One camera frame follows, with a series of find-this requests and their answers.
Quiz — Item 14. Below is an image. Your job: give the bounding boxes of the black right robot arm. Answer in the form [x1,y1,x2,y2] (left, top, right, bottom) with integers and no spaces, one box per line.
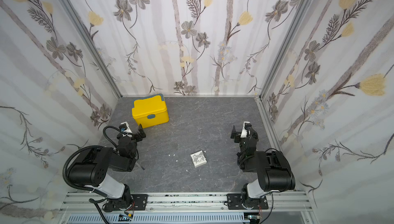
[227,122,296,210]

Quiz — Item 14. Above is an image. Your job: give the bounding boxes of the right black cable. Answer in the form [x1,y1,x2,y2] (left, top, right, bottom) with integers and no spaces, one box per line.
[258,192,275,224]

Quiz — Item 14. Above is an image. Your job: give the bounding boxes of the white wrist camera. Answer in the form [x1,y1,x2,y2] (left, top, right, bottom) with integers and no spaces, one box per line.
[241,121,251,138]
[119,121,133,136]

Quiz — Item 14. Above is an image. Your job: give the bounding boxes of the white slotted cable duct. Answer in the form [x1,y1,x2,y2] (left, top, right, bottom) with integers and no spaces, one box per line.
[66,213,250,224]

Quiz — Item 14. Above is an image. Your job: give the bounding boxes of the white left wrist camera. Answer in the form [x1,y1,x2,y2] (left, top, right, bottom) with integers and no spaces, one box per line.
[119,121,133,136]

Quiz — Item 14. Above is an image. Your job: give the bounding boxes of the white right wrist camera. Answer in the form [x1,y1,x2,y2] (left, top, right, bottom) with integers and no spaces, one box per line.
[241,121,251,138]

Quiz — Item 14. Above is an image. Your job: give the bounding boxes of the white gift box lid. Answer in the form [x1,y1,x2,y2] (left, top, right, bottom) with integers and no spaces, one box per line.
[190,150,207,168]

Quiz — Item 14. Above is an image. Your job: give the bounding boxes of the left black corrugated cable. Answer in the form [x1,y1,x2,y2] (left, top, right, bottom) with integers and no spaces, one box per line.
[62,145,105,224]

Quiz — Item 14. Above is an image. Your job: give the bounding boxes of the yellow plastic storage box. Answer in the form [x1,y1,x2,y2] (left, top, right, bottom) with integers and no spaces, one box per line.
[132,94,169,129]

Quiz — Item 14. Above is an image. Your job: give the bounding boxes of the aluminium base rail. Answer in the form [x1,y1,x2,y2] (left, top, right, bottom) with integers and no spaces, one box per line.
[58,191,313,214]

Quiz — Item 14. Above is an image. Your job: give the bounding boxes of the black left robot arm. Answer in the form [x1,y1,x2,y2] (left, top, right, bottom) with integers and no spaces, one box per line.
[62,122,147,212]

